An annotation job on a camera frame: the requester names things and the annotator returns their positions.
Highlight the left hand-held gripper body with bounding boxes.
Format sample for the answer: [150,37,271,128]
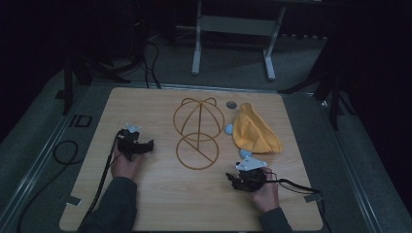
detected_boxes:
[116,122,144,162]

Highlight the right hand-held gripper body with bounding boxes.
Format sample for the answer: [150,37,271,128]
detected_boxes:
[234,155,269,193]

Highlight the yellow hat with blue ears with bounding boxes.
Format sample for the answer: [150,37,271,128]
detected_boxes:
[223,102,284,160]

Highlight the gold wire hat stand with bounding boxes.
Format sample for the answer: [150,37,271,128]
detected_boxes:
[172,97,226,171]

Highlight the person's left hand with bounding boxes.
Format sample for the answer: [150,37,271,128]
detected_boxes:
[110,149,144,181]

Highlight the person's right hand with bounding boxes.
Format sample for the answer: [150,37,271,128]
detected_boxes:
[251,166,281,214]

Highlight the black tape floor mark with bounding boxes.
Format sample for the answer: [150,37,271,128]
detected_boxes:
[68,114,93,128]

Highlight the grey tape piece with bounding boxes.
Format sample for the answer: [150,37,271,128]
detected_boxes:
[65,195,83,208]
[303,192,326,204]

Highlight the black tripod stand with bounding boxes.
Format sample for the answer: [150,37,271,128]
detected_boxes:
[277,61,357,131]
[62,52,145,117]

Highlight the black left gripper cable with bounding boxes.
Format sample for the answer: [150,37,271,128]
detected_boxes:
[78,131,124,229]

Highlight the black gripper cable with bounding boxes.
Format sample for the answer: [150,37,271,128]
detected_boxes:
[78,131,124,229]
[264,171,333,233]

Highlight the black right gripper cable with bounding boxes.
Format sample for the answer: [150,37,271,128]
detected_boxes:
[264,171,333,233]

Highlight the black looped floor cable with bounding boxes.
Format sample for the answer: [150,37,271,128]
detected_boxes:
[17,139,86,233]

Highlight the black hanging cables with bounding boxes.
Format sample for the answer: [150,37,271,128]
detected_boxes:
[141,40,162,90]

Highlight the metal floor rail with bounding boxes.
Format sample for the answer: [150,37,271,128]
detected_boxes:
[315,93,388,233]
[0,86,90,229]

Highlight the white metal table frame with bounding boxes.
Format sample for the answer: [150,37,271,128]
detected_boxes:
[176,0,324,82]

